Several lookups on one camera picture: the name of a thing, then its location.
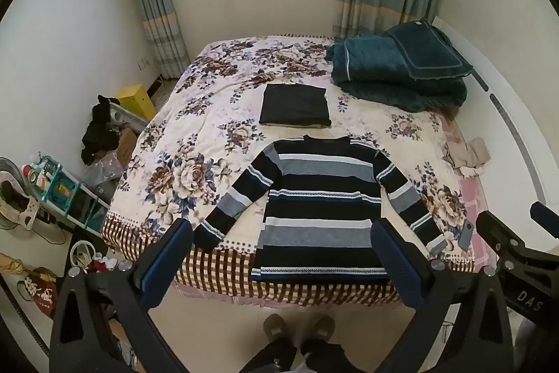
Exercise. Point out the grey-blue phone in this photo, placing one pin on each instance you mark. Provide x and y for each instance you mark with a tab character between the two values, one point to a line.
466	234

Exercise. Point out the floral bedsheet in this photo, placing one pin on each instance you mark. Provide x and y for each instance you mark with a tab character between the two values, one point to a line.
196	145

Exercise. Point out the floor fan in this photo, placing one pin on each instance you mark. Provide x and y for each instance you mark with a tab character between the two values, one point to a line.
15	198

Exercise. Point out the yellow box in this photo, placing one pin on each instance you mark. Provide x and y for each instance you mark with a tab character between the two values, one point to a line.
137	100

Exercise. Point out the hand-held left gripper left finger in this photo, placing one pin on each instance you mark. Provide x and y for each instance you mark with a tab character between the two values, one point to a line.
168	263

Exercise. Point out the black cloth pile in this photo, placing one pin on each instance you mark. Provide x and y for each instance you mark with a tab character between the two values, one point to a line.
98	132

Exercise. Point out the grey metal frame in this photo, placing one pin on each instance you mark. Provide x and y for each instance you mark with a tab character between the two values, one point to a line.
126	117

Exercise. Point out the wall socket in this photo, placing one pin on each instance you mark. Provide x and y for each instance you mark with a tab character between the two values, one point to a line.
145	64

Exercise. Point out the striped knit sweater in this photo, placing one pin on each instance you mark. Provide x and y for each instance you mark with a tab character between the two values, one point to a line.
314	215

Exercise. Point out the teal shelf cart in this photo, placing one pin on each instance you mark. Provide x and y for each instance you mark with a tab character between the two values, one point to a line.
70	194

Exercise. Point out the white headboard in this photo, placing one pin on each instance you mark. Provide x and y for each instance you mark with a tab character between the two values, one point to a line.
502	93

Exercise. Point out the person's left leg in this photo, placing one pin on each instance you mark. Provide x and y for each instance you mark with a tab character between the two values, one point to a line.
275	357

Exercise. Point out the folded black garment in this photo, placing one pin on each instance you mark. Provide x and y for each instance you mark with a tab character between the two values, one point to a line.
295	104

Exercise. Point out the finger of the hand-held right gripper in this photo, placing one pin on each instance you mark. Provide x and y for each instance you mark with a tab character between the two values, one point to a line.
498	231
546	213

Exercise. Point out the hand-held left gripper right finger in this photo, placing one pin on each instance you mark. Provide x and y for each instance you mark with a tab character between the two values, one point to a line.
395	263

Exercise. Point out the crumpled beige cloth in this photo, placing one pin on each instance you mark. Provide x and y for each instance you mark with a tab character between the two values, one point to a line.
471	154

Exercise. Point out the clear plastic bag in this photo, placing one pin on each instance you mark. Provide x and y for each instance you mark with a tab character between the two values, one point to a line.
105	174

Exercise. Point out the person's slipper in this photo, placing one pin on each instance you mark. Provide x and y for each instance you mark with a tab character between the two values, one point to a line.
279	327
319	329

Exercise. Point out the pink sheet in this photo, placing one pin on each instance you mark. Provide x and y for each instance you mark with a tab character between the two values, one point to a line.
478	207

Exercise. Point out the cardboard box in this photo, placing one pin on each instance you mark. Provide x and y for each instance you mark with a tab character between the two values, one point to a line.
127	145

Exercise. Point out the white plastic item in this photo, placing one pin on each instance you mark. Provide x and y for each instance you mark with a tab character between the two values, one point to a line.
83	253

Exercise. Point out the person's right slipper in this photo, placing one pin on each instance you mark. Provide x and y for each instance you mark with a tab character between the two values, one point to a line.
319	329

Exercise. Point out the teal folded quilt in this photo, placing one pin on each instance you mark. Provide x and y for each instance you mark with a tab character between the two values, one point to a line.
375	71

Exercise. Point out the teal pillow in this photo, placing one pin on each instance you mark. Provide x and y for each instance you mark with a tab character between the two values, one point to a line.
428	49

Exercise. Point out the person's left slipper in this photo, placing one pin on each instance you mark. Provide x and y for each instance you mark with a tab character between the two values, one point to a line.
279	327

